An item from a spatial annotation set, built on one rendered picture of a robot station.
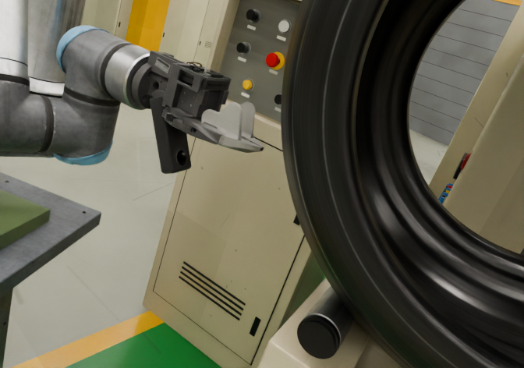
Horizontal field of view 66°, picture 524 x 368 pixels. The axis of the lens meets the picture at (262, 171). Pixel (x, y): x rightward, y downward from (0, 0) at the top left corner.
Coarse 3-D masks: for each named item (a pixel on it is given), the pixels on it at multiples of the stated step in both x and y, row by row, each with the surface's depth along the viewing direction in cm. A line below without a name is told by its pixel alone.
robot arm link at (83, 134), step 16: (64, 96) 64; (80, 96) 63; (64, 112) 62; (80, 112) 64; (96, 112) 64; (112, 112) 66; (64, 128) 62; (80, 128) 64; (96, 128) 65; (112, 128) 68; (64, 144) 63; (80, 144) 65; (96, 144) 67; (64, 160) 66; (80, 160) 66; (96, 160) 68
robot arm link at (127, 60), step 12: (120, 48) 59; (132, 48) 59; (144, 48) 61; (120, 60) 58; (132, 60) 57; (144, 60) 58; (108, 72) 58; (120, 72) 57; (132, 72) 57; (108, 84) 59; (120, 84) 58; (132, 84) 58; (120, 96) 59; (132, 96) 59; (144, 108) 63
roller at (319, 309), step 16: (320, 304) 43; (336, 304) 43; (304, 320) 41; (320, 320) 40; (336, 320) 41; (352, 320) 44; (304, 336) 41; (320, 336) 40; (336, 336) 39; (320, 352) 40
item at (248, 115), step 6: (246, 102) 55; (246, 108) 55; (252, 108) 55; (246, 114) 55; (252, 114) 55; (246, 120) 55; (252, 120) 55; (246, 126) 56; (252, 126) 55; (246, 132) 56; (252, 132) 55; (246, 138) 55; (252, 138) 55; (258, 144) 54
